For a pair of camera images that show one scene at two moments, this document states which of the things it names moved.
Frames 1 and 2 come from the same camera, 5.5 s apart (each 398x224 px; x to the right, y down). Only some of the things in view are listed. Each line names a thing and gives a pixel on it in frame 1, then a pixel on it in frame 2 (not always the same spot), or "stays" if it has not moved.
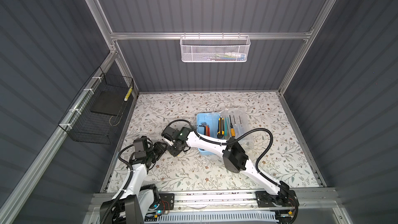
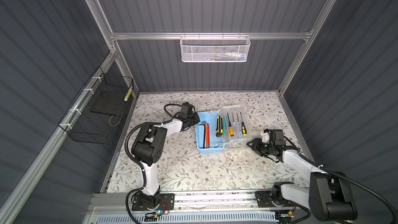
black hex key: (204, 128) stays
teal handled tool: (226, 125) stays
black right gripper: (173, 153) → (257, 142)
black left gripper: (159, 149) → (196, 118)
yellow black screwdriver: (232, 130) stays
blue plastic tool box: (221, 126) stays
